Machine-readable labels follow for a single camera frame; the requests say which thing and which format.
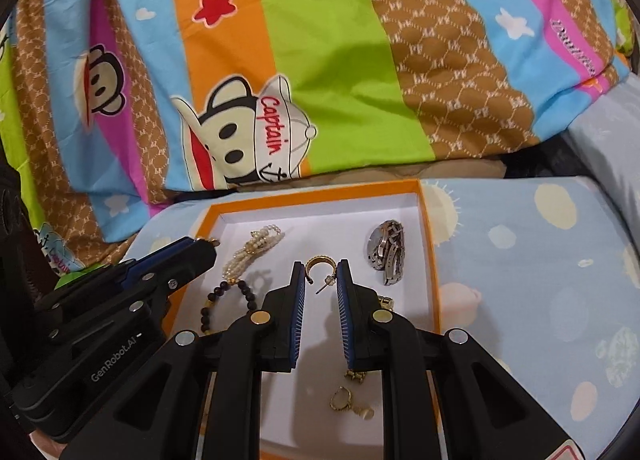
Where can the green cushion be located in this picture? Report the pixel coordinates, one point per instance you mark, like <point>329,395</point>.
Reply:
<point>67,281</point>

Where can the small gold hoop earring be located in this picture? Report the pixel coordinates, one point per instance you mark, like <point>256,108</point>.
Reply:
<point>334,400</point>

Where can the gold wristwatch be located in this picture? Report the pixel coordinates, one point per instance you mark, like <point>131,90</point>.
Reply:
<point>386,302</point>

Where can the light blue printed bed sheet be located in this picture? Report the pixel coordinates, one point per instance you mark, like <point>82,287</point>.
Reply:
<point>525,265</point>

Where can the silver wristwatch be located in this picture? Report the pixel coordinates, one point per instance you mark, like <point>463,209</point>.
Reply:
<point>385,240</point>

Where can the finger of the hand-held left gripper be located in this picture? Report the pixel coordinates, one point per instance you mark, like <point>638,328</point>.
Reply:
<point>190,262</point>
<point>150,257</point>

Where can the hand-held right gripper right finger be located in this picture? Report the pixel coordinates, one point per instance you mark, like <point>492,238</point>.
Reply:
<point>344,312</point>

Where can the plain light blue quilt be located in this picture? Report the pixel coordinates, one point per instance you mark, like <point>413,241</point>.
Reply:
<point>610,130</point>

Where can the gold hoop earring with post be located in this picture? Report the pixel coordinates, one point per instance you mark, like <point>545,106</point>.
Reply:
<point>320,260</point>

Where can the colourful striped cartoon blanket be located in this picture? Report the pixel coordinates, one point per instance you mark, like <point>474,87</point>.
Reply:
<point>325,40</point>

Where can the orange cardboard box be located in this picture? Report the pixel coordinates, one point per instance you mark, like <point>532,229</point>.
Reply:
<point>320,215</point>

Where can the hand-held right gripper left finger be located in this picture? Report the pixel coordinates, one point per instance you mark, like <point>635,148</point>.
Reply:
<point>299,312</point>

